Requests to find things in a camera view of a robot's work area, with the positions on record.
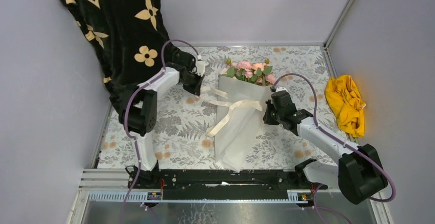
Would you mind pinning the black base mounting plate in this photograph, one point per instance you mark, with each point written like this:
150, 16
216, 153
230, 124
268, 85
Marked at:
174, 184

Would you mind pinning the white translucent wrapping paper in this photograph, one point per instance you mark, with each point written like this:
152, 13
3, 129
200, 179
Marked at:
235, 139

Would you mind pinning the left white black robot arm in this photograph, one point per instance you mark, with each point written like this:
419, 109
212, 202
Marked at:
139, 106

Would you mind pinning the pink fake flower bouquet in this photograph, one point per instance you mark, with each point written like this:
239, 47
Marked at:
260, 73

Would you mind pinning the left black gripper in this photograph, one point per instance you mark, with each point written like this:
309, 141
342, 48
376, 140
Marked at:
195, 88

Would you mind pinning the aluminium frame rail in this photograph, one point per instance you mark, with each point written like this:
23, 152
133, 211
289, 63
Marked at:
117, 179

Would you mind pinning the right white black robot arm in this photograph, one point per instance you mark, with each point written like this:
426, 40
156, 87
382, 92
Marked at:
357, 171

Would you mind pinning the yellow cloth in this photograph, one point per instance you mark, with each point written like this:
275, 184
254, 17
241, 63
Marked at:
347, 104

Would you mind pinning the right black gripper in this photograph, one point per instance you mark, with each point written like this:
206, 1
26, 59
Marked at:
267, 119

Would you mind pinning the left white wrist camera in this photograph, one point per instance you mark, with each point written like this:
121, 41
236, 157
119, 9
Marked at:
200, 66

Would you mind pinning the floral patterned table mat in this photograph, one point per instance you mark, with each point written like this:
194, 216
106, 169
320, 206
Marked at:
179, 136

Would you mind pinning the cream printed ribbon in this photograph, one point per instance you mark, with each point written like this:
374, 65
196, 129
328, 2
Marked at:
231, 110

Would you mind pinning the black blanket with cream flowers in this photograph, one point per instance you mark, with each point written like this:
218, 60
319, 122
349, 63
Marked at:
130, 41

